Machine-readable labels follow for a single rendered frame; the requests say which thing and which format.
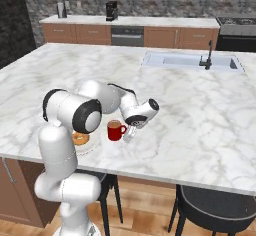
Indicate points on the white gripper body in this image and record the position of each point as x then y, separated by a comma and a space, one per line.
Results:
129, 134

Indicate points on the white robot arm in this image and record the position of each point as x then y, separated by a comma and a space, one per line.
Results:
60, 150

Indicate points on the red mug of coffee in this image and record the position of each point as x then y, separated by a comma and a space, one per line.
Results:
115, 133

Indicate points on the white breakfast plate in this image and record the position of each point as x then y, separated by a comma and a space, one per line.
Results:
90, 146

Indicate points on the black coffee machine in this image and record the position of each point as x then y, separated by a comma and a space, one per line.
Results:
111, 11

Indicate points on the glazed brown donut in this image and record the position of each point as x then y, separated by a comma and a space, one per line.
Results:
80, 139

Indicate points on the black stool with thin legs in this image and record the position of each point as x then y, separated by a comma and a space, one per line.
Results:
110, 193

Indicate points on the steel sink basin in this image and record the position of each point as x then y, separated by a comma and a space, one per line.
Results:
186, 61

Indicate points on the steel dishwasher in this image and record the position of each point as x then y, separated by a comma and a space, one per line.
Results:
127, 36

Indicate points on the brown base cupboards with doors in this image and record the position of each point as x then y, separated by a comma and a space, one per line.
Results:
180, 37

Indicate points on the black tap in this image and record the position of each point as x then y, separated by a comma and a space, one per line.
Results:
208, 58

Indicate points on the black stool with wide seat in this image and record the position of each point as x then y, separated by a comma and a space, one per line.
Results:
216, 205

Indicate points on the brown base cupboards with drawers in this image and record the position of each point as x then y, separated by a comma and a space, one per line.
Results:
76, 33

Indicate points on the brown island cupboard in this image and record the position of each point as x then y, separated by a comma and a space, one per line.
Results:
20, 196

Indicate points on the black oven with hob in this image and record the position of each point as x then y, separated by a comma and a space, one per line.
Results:
236, 35

